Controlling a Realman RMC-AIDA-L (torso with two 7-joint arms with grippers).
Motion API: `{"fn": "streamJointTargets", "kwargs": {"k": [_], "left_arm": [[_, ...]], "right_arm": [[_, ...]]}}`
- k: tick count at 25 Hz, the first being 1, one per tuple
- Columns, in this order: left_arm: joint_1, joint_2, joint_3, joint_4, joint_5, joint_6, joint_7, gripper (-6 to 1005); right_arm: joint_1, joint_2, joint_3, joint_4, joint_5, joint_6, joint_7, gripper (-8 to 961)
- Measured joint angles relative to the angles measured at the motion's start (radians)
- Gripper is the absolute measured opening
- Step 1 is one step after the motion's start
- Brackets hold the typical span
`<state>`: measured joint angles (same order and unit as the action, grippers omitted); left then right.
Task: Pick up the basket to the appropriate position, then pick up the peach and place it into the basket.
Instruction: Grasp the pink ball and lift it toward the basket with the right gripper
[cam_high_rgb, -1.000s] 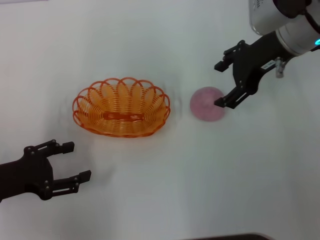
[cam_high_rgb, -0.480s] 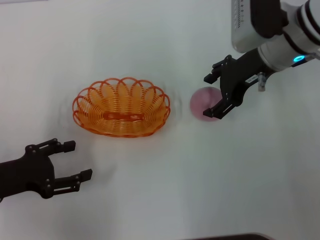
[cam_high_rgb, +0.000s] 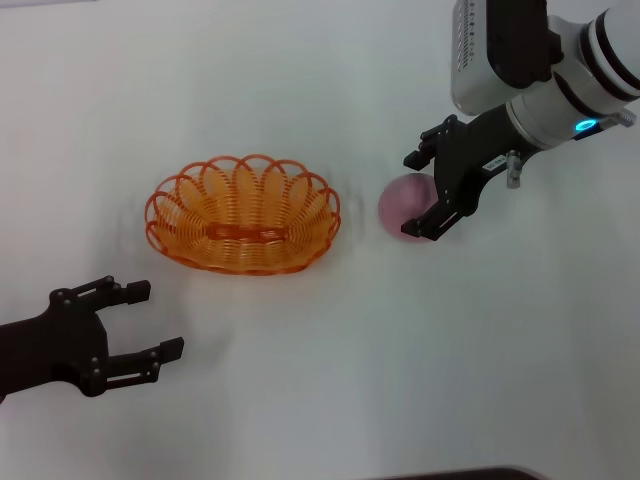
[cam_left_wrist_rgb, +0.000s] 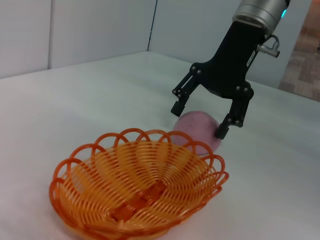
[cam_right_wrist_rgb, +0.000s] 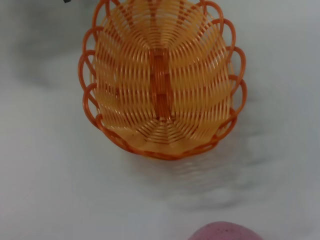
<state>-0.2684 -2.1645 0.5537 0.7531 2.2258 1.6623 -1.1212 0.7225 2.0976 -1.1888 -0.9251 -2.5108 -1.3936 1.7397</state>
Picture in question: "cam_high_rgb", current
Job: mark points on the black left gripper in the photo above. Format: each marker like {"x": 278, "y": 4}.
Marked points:
{"x": 55, "y": 340}

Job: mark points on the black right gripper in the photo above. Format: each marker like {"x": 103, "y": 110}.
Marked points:
{"x": 465, "y": 155}

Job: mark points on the pink peach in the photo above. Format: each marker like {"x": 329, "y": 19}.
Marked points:
{"x": 405, "y": 200}

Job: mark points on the orange woven plastic basket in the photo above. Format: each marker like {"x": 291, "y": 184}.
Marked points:
{"x": 245, "y": 232}

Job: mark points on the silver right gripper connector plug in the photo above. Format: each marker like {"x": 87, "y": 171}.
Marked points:
{"x": 513, "y": 170}

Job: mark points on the dark brown robot torso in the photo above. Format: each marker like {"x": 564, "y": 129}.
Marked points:
{"x": 475, "y": 475}

